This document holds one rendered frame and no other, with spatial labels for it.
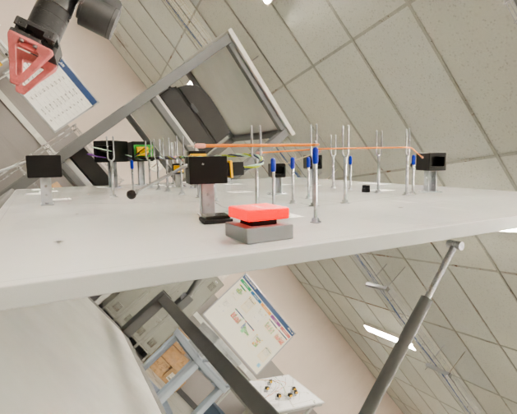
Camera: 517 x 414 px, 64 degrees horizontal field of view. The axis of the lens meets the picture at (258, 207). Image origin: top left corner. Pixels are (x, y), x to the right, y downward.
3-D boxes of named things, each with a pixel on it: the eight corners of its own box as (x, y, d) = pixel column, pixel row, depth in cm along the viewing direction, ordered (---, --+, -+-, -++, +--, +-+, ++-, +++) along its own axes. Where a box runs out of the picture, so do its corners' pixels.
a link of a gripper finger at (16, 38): (39, 101, 73) (61, 54, 74) (34, 89, 66) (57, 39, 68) (-3, 83, 71) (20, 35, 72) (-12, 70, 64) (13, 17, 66)
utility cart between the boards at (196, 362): (130, 432, 370) (208, 354, 398) (117, 382, 470) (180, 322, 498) (166, 465, 384) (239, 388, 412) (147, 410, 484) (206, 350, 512)
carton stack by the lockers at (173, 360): (145, 362, 742) (180, 328, 767) (142, 356, 773) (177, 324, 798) (175, 394, 762) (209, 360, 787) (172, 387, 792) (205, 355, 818)
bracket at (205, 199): (196, 214, 65) (196, 182, 64) (212, 213, 66) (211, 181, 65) (202, 218, 61) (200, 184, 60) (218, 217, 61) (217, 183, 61)
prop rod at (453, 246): (465, 244, 76) (390, 388, 70) (452, 241, 78) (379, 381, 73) (461, 240, 75) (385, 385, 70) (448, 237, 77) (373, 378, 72)
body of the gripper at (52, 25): (58, 65, 77) (74, 30, 78) (53, 44, 67) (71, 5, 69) (21, 48, 75) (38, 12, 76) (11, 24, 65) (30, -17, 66)
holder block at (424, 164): (419, 189, 104) (420, 153, 103) (446, 192, 93) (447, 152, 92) (402, 190, 103) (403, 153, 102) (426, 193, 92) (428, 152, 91)
